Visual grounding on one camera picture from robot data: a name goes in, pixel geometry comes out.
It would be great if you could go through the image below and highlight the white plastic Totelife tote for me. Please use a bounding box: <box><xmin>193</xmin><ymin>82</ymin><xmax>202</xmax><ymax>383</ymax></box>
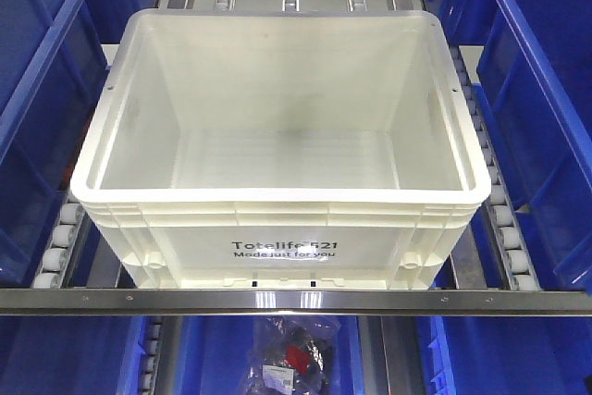
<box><xmin>70</xmin><ymin>9</ymin><xmax>491</xmax><ymax>290</ymax></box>

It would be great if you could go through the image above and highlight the blue bin lower middle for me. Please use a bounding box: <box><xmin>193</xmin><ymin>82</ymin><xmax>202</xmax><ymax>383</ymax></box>
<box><xmin>172</xmin><ymin>315</ymin><xmax>364</xmax><ymax>394</ymax></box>

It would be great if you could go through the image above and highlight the blue bin lower right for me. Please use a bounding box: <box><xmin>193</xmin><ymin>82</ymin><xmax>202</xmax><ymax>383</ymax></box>
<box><xmin>415</xmin><ymin>316</ymin><xmax>591</xmax><ymax>394</ymax></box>

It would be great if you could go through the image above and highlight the blue bin right shelf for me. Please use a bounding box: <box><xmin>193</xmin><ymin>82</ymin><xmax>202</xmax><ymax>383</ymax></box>
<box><xmin>477</xmin><ymin>0</ymin><xmax>591</xmax><ymax>291</ymax></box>

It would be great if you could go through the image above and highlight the blue bin shelf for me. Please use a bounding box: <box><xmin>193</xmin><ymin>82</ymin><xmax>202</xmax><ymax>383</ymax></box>
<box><xmin>477</xmin><ymin>0</ymin><xmax>591</xmax><ymax>291</ymax></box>
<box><xmin>1</xmin><ymin>0</ymin><xmax>106</xmax><ymax>287</ymax></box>

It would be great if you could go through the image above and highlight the blue bin left shelf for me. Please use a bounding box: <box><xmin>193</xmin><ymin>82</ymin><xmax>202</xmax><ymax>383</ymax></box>
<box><xmin>1</xmin><ymin>0</ymin><xmax>106</xmax><ymax>287</ymax></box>

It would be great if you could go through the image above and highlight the blue bin lower left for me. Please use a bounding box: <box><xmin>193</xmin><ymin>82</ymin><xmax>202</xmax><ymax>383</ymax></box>
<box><xmin>1</xmin><ymin>315</ymin><xmax>148</xmax><ymax>394</ymax></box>

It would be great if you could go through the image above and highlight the bag of small parts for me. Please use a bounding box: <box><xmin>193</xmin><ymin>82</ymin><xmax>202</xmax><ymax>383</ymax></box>
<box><xmin>242</xmin><ymin>315</ymin><xmax>340</xmax><ymax>394</ymax></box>

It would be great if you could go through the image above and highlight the metal shelf front rail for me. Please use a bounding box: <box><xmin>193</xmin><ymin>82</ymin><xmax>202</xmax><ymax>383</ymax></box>
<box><xmin>1</xmin><ymin>288</ymin><xmax>591</xmax><ymax>316</ymax></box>

